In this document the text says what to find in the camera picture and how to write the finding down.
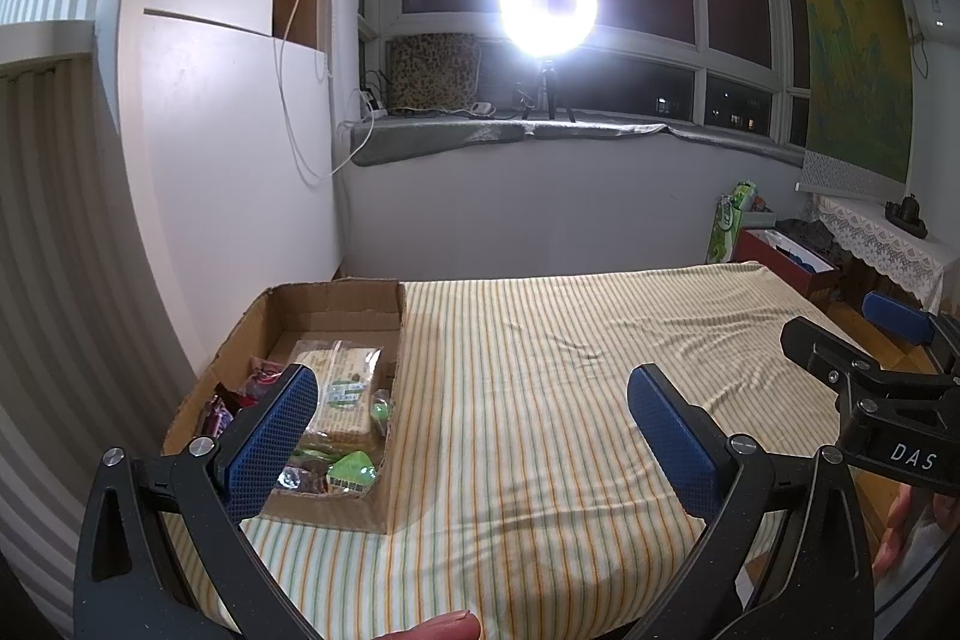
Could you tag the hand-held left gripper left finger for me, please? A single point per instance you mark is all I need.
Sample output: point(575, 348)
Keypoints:
point(274, 441)

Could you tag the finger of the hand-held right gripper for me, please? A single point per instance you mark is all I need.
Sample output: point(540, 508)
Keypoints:
point(900, 317)
point(825, 351)

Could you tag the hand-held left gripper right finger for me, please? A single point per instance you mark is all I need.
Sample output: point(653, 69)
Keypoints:
point(671, 441)

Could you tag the clear red candy packet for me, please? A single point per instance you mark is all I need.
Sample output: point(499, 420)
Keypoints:
point(216, 411)

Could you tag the green candy packet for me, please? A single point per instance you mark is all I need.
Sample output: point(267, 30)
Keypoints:
point(351, 471)

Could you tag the sliced bread bag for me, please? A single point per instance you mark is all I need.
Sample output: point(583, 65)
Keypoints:
point(341, 377)

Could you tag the clear green snack packet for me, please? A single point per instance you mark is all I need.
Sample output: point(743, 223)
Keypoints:
point(381, 406)

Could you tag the brown cardboard box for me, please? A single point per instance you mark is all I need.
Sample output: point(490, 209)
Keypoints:
point(337, 310)

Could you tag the person's right hand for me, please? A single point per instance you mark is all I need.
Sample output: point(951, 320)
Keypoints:
point(904, 527)

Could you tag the person's left hand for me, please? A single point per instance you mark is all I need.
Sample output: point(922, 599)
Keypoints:
point(435, 629)

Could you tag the white lace cloth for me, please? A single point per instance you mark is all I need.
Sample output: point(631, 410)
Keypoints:
point(885, 250)

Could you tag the red storage box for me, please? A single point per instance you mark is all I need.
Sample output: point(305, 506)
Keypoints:
point(780, 265)

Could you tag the dark figurine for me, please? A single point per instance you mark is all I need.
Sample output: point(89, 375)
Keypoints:
point(907, 218)

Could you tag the dark cloth pile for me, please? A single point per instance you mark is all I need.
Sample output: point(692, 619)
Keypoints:
point(806, 236)

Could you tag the green paper bag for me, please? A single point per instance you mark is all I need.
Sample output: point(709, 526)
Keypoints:
point(727, 224)

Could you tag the white cabinet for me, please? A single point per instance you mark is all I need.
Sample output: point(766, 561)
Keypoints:
point(225, 175)

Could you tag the white air conditioner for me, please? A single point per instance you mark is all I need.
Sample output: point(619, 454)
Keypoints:
point(936, 14)

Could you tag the grey sill cover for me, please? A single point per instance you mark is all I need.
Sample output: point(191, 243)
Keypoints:
point(600, 132)

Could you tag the white power strip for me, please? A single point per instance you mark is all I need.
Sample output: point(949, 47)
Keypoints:
point(372, 102)

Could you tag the white charger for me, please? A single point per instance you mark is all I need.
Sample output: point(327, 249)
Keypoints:
point(480, 108)

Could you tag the woven basket on windowsill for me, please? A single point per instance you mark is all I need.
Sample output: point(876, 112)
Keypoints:
point(433, 72)

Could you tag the green wall painting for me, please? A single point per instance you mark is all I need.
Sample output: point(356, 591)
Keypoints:
point(855, 48)

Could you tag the white window frame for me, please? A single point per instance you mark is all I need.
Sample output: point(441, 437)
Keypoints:
point(694, 33)

